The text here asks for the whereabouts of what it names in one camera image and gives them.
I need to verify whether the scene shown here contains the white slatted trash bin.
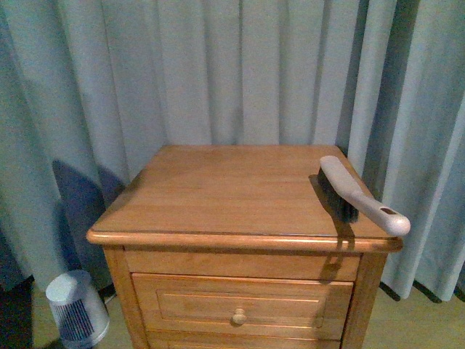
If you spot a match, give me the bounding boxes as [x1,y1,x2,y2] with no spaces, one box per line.
[46,270,110,348]

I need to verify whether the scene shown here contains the wooden nightstand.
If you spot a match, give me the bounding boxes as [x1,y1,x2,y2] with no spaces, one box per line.
[87,145,403,348]

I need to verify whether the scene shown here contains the grey hand brush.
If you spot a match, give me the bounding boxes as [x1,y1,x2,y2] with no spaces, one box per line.
[317,156,411,237]

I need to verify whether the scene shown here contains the round wooden upper drawer knob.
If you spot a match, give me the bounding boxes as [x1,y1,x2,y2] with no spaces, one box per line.
[230,308,247,326]

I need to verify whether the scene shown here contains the light blue curtain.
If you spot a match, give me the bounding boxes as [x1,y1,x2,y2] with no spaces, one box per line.
[1,1,464,301]

